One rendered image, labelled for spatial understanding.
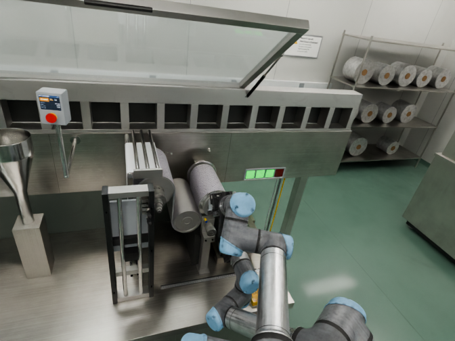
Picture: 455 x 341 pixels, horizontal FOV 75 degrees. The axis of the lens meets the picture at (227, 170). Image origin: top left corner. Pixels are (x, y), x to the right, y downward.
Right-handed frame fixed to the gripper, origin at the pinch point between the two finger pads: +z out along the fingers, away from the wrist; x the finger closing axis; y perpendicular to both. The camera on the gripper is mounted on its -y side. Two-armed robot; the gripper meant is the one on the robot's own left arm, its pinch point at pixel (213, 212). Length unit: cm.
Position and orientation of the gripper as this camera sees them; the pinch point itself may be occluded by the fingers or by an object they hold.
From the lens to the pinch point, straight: 123.0
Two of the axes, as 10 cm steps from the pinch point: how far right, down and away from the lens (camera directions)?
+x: -9.4, 0.5, -3.3
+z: -3.2, 1.5, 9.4
